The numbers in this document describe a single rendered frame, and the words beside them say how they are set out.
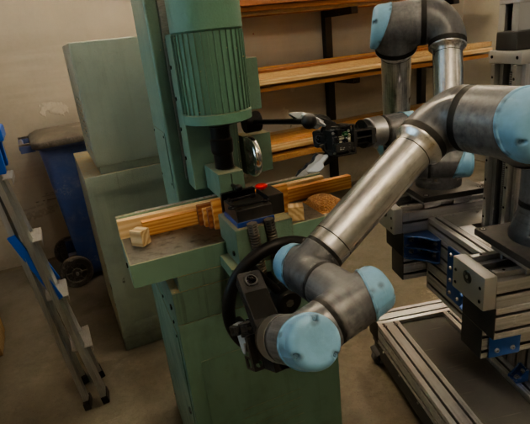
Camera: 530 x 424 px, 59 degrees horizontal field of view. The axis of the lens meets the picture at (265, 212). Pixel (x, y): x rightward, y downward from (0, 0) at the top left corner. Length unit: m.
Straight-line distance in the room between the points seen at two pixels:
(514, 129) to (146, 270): 0.79
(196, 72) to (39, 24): 2.44
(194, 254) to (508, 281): 0.74
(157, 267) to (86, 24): 2.60
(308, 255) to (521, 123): 0.37
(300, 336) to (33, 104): 3.07
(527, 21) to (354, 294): 0.97
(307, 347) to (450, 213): 1.16
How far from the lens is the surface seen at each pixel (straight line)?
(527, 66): 1.43
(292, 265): 0.77
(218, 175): 1.21
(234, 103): 1.16
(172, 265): 1.12
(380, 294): 0.69
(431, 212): 1.67
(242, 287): 0.82
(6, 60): 3.51
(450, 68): 1.33
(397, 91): 1.50
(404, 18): 1.37
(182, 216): 1.25
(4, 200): 1.82
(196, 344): 1.24
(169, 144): 1.40
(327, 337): 0.63
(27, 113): 3.52
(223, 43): 1.15
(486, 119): 0.82
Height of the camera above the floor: 1.35
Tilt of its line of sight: 20 degrees down
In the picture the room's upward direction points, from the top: 6 degrees counter-clockwise
